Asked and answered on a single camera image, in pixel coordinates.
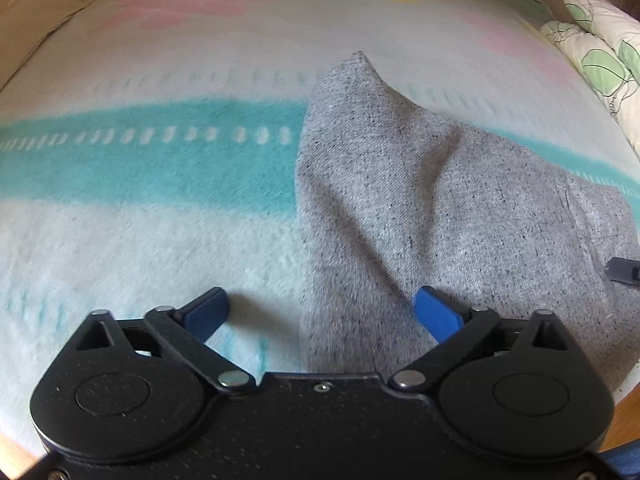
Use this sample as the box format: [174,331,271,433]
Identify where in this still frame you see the pastel flower print blanket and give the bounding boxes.
[0,0,640,461]

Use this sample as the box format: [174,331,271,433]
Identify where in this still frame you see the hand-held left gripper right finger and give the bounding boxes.
[389,285,577,391]

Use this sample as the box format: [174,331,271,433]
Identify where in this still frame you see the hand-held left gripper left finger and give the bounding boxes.
[75,287,257,391]

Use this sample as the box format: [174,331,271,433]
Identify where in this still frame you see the grey pants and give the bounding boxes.
[295,51,638,392]

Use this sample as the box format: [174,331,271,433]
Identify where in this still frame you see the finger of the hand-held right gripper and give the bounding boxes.
[605,257,640,288]

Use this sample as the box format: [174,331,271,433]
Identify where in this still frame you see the large cream pillow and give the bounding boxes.
[0,0,162,92]

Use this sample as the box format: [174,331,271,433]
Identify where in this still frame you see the green leaf print pillow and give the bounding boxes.
[561,0,640,47]
[540,20,640,157]

